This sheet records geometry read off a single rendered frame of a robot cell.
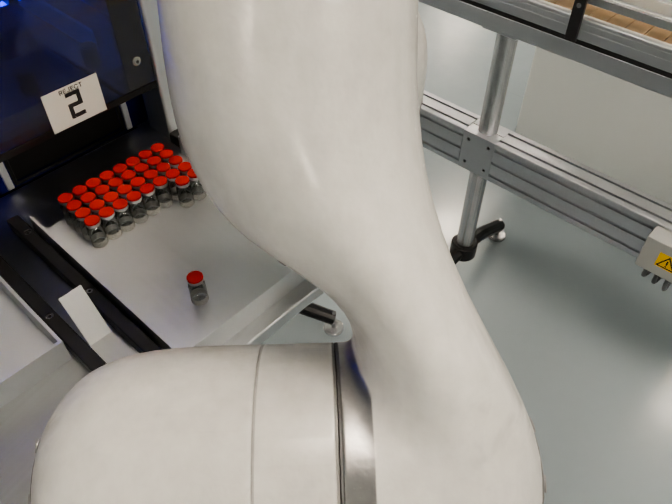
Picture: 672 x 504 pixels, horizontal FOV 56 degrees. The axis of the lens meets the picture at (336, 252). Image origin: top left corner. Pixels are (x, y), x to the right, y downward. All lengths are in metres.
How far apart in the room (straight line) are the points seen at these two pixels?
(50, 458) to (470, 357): 0.18
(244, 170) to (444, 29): 3.18
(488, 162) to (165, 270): 1.04
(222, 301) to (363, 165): 0.63
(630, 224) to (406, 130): 1.38
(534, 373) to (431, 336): 1.66
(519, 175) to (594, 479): 0.77
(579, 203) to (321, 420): 1.40
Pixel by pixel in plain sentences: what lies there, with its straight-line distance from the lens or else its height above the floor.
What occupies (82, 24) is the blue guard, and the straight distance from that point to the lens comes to 0.95.
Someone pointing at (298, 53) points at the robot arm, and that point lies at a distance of 0.22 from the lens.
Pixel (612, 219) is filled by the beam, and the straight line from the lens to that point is 1.62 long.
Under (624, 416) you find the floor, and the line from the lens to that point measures 1.90.
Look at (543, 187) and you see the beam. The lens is 1.66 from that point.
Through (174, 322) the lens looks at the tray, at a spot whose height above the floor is 0.88.
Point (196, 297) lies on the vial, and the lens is 0.82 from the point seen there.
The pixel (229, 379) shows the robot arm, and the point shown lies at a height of 1.28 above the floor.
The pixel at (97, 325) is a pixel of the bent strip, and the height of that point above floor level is 0.90.
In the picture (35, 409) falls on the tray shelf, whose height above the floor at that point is 0.88.
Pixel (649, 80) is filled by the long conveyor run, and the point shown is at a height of 0.86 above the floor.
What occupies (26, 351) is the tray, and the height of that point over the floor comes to 0.88.
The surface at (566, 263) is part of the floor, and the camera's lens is 2.20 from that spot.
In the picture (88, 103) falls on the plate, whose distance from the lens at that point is 0.99.
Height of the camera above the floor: 1.52
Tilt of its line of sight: 46 degrees down
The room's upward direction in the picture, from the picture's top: straight up
